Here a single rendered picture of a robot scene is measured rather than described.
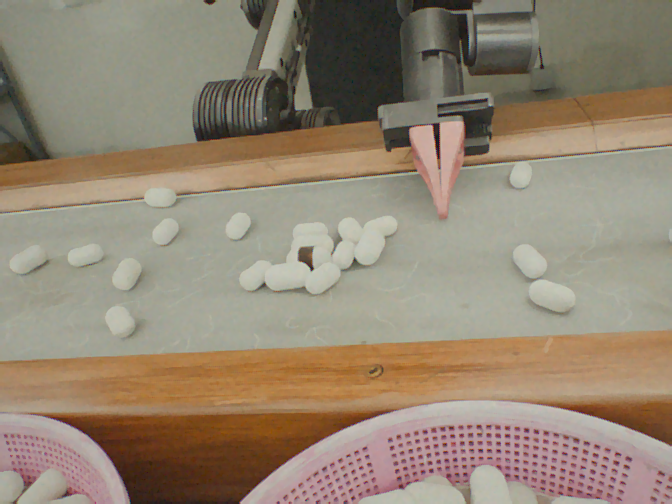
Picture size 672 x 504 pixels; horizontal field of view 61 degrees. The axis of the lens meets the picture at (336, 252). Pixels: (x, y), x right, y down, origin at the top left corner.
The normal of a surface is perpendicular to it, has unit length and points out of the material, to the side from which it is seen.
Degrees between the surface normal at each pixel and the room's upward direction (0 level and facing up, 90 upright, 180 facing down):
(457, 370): 0
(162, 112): 90
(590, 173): 0
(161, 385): 0
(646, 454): 75
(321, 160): 45
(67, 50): 90
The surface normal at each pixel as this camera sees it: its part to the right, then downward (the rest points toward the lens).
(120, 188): -0.20, -0.22
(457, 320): -0.16, -0.84
